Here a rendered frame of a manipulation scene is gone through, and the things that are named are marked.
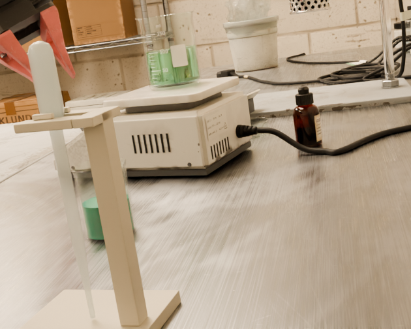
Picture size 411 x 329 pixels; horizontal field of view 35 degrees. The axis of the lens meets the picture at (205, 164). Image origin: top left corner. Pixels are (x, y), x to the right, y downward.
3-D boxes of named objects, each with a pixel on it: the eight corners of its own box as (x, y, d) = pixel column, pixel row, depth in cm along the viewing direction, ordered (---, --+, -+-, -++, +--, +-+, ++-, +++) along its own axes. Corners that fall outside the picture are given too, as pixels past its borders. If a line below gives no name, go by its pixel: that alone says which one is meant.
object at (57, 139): (79, 320, 37) (23, 46, 34) (87, 313, 38) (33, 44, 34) (98, 321, 37) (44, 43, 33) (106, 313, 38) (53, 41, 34)
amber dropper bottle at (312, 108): (300, 149, 74) (293, 88, 73) (293, 145, 77) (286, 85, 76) (325, 145, 75) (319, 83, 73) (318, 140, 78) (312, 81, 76)
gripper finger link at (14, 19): (92, 57, 74) (45, -11, 75) (37, 88, 72) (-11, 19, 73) (87, 77, 81) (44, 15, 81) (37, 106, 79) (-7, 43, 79)
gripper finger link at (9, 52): (86, 60, 74) (39, -7, 75) (31, 92, 72) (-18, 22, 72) (82, 80, 81) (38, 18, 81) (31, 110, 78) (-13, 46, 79)
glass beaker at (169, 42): (213, 83, 77) (203, 8, 75) (187, 93, 71) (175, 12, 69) (162, 87, 80) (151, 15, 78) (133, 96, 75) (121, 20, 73)
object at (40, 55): (44, 127, 35) (27, 42, 34) (66, 125, 35) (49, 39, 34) (38, 130, 34) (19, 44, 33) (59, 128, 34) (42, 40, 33)
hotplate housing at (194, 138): (54, 181, 77) (40, 113, 75) (116, 153, 88) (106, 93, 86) (228, 179, 67) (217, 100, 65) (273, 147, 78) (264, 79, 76)
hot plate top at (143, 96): (99, 109, 72) (97, 101, 72) (154, 90, 82) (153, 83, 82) (196, 102, 66) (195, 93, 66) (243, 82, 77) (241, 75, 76)
